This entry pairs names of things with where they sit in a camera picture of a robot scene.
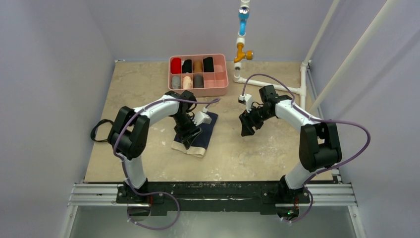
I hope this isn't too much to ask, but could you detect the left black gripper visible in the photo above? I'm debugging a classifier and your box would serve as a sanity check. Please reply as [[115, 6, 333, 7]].
[[171, 113, 202, 149]]

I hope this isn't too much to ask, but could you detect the pink divided organizer tray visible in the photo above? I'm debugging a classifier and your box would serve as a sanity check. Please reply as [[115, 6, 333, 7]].
[[167, 54, 229, 97]]

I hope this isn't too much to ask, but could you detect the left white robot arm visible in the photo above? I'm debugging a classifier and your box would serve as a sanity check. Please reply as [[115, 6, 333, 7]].
[[107, 91, 202, 203]]

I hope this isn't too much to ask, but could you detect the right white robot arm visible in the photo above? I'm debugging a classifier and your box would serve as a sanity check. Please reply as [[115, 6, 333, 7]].
[[238, 85, 342, 202]]

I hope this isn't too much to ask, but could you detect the peach rolled cloth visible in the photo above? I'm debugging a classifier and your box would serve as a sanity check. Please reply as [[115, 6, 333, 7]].
[[182, 76, 193, 90]]

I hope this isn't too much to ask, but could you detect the dark grey rolled cloth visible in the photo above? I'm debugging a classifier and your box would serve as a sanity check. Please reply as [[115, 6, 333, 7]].
[[193, 75, 204, 88]]

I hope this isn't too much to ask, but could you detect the orange pipe valve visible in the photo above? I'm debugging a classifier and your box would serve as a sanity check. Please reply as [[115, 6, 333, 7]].
[[234, 42, 254, 63]]

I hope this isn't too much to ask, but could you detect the black rolled cloth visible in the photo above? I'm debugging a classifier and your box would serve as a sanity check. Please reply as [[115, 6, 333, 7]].
[[181, 59, 193, 74], [203, 57, 214, 72]]

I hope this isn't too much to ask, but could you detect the brown rolled cloth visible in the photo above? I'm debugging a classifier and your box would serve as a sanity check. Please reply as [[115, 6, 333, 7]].
[[192, 60, 203, 73]]

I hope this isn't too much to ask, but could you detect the red rolled cloth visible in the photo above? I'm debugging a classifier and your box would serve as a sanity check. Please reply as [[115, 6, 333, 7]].
[[170, 57, 182, 74]]

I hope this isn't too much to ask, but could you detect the blue pipe valve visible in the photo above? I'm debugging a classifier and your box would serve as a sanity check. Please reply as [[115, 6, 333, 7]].
[[238, 6, 250, 36]]

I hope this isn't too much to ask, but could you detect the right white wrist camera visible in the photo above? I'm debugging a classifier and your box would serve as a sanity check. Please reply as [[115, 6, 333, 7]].
[[238, 93, 254, 113]]

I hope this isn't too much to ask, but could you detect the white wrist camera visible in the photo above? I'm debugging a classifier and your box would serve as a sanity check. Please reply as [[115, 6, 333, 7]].
[[193, 111, 212, 125], [238, 93, 254, 113]]

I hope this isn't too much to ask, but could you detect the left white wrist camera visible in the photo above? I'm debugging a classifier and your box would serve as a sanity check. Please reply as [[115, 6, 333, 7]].
[[193, 111, 212, 125]]

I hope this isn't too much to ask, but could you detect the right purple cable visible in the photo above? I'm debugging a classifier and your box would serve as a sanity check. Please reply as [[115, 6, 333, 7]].
[[241, 73, 371, 224]]

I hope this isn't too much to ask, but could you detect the purple cable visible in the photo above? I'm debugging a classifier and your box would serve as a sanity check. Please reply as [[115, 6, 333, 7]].
[[112, 97, 221, 231], [241, 73, 371, 224]]

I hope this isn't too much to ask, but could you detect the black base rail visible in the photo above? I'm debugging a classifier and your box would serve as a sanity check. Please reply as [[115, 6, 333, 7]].
[[116, 181, 311, 219]]

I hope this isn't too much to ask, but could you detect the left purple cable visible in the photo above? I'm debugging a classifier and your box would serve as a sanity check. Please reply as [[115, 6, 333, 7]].
[[112, 97, 221, 231]]

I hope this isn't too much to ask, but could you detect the black coiled cable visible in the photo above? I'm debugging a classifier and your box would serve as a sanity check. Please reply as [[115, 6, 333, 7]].
[[90, 119, 115, 143]]

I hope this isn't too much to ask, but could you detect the aluminium extrusion frame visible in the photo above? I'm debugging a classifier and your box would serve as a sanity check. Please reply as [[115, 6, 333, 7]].
[[60, 183, 366, 238]]

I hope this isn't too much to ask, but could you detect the white pvc pipe frame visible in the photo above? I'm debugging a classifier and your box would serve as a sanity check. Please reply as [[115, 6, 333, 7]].
[[232, 0, 400, 114]]

